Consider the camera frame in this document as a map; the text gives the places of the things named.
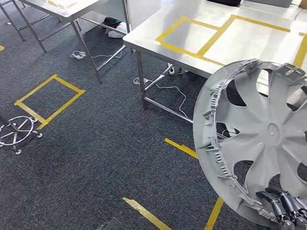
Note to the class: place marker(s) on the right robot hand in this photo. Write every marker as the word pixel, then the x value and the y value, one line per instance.
pixel 293 212

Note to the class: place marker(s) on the grey plastic wheel cover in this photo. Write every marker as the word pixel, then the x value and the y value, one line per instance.
pixel 264 127

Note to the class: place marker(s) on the yellow tape on workbench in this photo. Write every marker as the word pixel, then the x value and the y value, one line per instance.
pixel 217 35

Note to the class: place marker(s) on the stainless steel workbench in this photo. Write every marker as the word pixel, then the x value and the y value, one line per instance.
pixel 148 38

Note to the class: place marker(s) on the yellow floor tape outline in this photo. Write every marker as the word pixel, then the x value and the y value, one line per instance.
pixel 182 148
pixel 72 85

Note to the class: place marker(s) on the white office desk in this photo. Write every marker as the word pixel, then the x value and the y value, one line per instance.
pixel 264 12

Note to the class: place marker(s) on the stainless steel table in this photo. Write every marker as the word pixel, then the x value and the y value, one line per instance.
pixel 72 8

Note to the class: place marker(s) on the chrome stool base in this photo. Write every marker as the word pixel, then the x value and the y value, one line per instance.
pixel 14 130

